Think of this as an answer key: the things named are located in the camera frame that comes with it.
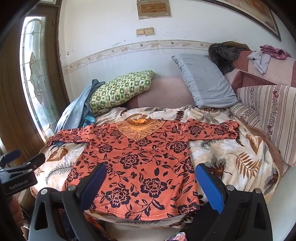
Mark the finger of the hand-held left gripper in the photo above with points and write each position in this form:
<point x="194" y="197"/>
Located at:
<point x="11" y="156"/>
<point x="34" y="161"/>

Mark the maroon floral cloth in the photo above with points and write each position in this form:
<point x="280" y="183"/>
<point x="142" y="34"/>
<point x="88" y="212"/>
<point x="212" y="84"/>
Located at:
<point x="277" y="52"/>

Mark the teal striped knit garment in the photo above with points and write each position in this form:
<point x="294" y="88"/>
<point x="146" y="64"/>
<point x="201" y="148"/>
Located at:
<point x="89" y="120"/>

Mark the beige wall switch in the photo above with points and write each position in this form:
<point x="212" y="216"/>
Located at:
<point x="140" y="32"/>
<point x="149" y="31"/>

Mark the grey crumpled cloth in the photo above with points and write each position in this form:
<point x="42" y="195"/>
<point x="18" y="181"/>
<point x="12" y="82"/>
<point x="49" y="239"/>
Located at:
<point x="262" y="61"/>

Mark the dark furry cloth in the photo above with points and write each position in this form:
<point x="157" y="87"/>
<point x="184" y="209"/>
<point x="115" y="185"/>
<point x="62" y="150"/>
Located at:
<point x="222" y="56"/>

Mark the striped floral blanket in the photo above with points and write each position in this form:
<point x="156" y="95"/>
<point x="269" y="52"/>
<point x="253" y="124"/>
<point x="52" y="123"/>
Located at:
<point x="272" y="111"/>

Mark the brown cloth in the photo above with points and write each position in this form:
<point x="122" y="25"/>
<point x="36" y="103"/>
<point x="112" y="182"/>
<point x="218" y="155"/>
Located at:
<point x="240" y="45"/>

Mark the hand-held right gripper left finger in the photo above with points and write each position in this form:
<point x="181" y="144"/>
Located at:
<point x="97" y="180"/>

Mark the cream leaf print blanket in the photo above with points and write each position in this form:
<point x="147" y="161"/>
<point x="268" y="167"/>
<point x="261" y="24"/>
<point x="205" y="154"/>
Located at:
<point x="231" y="148"/>

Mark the orange floral shirt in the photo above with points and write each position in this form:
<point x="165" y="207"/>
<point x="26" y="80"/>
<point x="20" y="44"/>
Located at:
<point x="138" y="166"/>

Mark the light blue sweater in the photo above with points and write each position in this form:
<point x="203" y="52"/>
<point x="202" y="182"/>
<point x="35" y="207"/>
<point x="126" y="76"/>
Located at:
<point x="74" y="111"/>

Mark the green checkered pillow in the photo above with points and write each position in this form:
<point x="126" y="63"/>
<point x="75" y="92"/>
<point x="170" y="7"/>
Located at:
<point x="120" y="90"/>

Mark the pink sofa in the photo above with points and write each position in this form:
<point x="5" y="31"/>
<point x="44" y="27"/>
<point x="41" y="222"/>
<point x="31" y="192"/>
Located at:
<point x="166" y="92"/>

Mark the wooden door with stained glass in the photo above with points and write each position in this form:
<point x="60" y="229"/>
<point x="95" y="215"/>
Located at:
<point x="11" y="92"/>

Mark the framed wall plaque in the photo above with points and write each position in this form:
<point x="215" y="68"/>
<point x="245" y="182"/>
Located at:
<point x="153" y="9"/>

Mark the grey pillow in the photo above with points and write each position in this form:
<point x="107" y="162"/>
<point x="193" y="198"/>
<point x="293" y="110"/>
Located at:
<point x="203" y="81"/>

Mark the large framed picture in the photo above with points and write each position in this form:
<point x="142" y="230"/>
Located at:
<point x="261" y="14"/>

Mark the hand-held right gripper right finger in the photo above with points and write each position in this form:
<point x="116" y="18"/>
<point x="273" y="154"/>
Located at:
<point x="210" y="187"/>

